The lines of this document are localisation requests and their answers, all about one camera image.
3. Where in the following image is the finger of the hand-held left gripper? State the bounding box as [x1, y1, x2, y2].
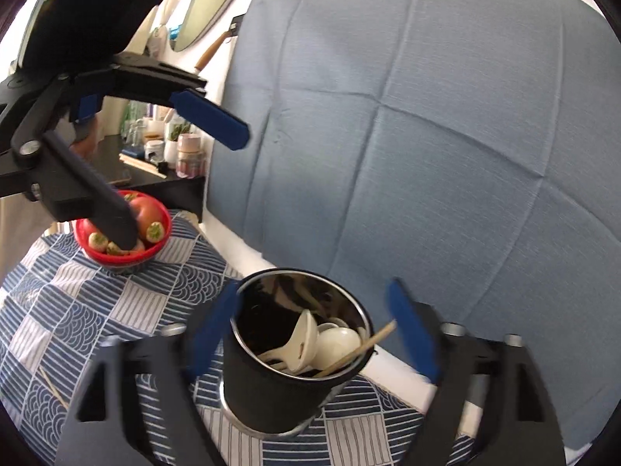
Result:
[73, 54, 252, 152]
[10, 129, 141, 254]

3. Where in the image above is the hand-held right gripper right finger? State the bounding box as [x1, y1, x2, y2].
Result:
[385, 278, 567, 466]

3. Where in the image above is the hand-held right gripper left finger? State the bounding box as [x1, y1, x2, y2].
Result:
[54, 279, 242, 466]

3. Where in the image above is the wooden chopstick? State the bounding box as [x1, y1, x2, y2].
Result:
[39, 366, 69, 409]
[315, 320, 397, 378]

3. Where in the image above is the black utensil holder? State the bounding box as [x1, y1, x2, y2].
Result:
[219, 267, 375, 435]

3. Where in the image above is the person's left hand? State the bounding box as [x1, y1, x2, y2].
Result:
[72, 120, 101, 158]

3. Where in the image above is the glass jar with pink lid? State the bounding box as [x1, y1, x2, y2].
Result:
[175, 133, 205, 179]

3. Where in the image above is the white pot with plant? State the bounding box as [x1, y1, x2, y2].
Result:
[165, 119, 193, 163]

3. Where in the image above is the pair of wooden chopsticks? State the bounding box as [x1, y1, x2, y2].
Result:
[119, 153, 168, 178]

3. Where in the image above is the red apple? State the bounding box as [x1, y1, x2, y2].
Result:
[130, 196, 166, 240]

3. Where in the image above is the black side table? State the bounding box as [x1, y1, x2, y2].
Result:
[73, 133, 207, 224]

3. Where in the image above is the red bowl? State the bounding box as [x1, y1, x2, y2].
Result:
[74, 189, 172, 269]

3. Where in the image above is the pile of white strawberries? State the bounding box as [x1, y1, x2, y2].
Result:
[87, 193, 166, 256]

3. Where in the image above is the clear glass bottle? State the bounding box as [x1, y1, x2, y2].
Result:
[120, 102, 146, 147]

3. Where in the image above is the blue patterned tablecloth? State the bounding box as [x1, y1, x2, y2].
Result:
[0, 209, 479, 466]

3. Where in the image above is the round mirror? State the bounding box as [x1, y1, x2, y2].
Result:
[172, 0, 258, 53]

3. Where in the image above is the blue cloth backdrop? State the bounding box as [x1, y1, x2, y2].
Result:
[206, 0, 621, 447]

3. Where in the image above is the wooden handled black spatula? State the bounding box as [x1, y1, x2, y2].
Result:
[194, 14, 243, 73]

